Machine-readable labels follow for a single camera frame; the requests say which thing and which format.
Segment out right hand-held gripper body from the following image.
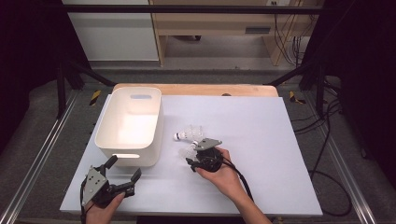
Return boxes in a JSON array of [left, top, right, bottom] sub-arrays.
[[192, 138, 224, 174]]

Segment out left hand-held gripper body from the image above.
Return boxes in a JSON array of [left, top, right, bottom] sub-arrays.
[[81, 164, 136, 209]]

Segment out white plastic storage bin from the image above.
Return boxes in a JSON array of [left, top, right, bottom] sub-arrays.
[[93, 86, 165, 168]]

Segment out person's left hand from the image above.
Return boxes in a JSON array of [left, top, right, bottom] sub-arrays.
[[85, 191, 126, 224]]

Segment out person's right hand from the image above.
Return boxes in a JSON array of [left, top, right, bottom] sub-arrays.
[[195, 147, 248, 203]]

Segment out wooden table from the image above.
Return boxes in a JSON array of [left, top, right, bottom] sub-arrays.
[[112, 83, 279, 98]]

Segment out white cabinet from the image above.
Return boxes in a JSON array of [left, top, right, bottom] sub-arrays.
[[62, 0, 160, 62]]

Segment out light wooden desk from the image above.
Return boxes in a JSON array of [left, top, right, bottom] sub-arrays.
[[148, 0, 325, 67]]

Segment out black curtain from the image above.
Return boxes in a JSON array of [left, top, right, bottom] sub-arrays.
[[303, 0, 396, 189], [0, 0, 92, 154]]

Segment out left hand-held gripper cable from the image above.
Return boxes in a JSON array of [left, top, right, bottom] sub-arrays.
[[79, 179, 94, 224]]

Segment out hand-held gripper cable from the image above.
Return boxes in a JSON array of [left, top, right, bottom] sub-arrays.
[[79, 179, 94, 224], [221, 157, 255, 203]]

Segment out right hand-held gripper cable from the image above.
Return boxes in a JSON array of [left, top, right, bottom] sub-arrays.
[[221, 157, 255, 203]]

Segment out aluminium floor rail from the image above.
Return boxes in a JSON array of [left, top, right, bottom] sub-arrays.
[[303, 91, 378, 224], [0, 90, 79, 224]]

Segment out black frame strut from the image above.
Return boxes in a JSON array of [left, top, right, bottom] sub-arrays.
[[56, 59, 117, 119], [265, 60, 327, 119]]

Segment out black floor cable bundle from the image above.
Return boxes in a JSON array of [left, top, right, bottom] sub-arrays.
[[293, 98, 343, 135]]

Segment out black hanging cables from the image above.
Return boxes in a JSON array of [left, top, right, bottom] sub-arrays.
[[273, 12, 305, 68]]

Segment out black looped floor cable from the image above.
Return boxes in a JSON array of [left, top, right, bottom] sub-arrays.
[[309, 102, 354, 217]]

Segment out black horizontal frame bar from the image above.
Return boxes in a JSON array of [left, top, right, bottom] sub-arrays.
[[64, 4, 325, 15]]

